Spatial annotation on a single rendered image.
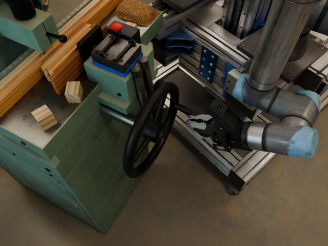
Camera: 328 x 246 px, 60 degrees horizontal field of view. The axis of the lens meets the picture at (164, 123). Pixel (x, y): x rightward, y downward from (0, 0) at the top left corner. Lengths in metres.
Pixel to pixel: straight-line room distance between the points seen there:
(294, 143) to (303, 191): 1.06
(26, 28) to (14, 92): 0.17
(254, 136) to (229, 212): 0.89
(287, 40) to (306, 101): 0.20
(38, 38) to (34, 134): 0.23
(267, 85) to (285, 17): 0.19
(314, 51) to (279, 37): 0.48
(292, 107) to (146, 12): 0.53
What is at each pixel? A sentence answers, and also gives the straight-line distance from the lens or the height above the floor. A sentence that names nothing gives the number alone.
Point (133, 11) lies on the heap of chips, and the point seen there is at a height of 0.93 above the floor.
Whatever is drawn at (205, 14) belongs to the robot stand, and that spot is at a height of 0.73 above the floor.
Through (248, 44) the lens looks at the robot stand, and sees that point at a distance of 1.07.
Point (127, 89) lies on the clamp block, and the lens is 0.74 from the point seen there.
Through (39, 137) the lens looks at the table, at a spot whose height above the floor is 0.90.
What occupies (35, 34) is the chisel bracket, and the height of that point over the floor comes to 1.06.
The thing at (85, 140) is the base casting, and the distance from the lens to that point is 0.87.
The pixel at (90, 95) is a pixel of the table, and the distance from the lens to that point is 0.79.
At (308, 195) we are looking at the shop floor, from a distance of 1.76.
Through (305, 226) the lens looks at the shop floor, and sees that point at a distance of 1.69.
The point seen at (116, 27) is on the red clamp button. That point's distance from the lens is 0.77.
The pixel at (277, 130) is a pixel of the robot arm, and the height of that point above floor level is 0.91.
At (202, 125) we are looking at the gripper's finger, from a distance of 0.83.
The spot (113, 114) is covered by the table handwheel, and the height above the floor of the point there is 0.82.
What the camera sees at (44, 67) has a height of 0.96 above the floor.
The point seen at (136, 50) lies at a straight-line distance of 0.74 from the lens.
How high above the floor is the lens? 1.49
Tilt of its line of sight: 56 degrees down
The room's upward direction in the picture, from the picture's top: straight up
